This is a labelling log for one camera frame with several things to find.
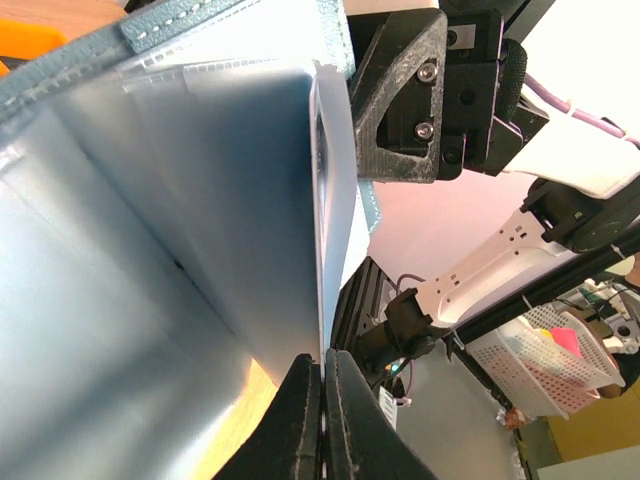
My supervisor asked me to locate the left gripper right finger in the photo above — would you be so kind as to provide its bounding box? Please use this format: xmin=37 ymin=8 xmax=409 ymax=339
xmin=325 ymin=349 xmax=435 ymax=480

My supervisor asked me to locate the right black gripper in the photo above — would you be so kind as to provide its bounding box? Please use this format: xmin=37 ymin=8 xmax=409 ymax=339
xmin=349 ymin=8 xmax=527 ymax=183

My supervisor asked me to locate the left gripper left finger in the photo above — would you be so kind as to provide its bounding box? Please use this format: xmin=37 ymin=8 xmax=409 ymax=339
xmin=215 ymin=354 xmax=321 ymax=480

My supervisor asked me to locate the teal leather card holder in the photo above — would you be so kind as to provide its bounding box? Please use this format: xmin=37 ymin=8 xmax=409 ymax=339
xmin=1 ymin=1 xmax=367 ymax=479

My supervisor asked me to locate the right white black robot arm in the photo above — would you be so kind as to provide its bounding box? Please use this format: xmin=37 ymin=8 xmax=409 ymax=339
xmin=350 ymin=8 xmax=639 ymax=385

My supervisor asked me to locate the white perforated plastic basket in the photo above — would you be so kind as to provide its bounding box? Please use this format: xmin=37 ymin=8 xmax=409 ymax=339
xmin=466 ymin=305 xmax=625 ymax=418

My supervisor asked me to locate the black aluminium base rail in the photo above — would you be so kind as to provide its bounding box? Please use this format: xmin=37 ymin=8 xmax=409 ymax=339
xmin=330 ymin=256 xmax=396 ymax=352

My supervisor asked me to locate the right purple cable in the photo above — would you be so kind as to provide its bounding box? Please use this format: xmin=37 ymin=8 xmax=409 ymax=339
xmin=379 ymin=74 xmax=636 ymax=407

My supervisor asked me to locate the right black frame post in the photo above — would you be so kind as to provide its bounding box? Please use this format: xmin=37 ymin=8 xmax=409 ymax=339
xmin=443 ymin=228 xmax=639 ymax=346

